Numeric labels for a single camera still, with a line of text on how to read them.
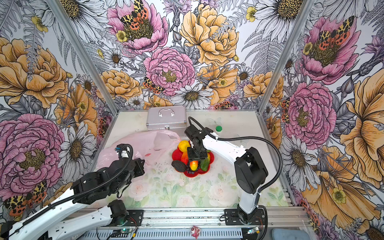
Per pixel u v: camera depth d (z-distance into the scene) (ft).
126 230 2.35
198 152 2.40
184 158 2.99
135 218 2.41
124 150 1.94
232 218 2.41
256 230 2.34
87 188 1.50
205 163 2.81
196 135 2.07
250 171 1.54
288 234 2.23
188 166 2.85
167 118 3.20
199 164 2.76
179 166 2.73
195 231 2.21
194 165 2.68
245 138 1.73
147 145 2.59
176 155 3.08
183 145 2.99
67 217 1.49
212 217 2.49
